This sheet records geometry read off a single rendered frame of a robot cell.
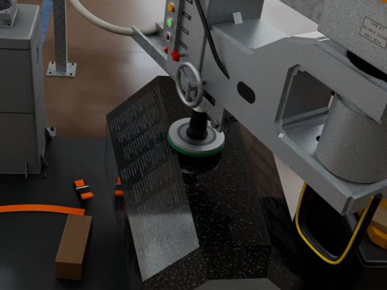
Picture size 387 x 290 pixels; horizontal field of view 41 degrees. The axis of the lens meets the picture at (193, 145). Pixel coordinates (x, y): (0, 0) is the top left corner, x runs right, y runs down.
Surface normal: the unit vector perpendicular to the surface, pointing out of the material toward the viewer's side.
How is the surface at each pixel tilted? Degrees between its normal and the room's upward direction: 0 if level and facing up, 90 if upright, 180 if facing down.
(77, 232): 0
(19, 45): 90
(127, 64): 0
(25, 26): 0
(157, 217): 45
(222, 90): 90
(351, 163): 90
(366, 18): 90
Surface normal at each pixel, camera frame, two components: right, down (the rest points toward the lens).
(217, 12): 0.53, 0.57
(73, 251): 0.12, -0.79
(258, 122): -0.84, 0.24
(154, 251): -0.60, -0.55
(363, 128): -0.45, 0.50
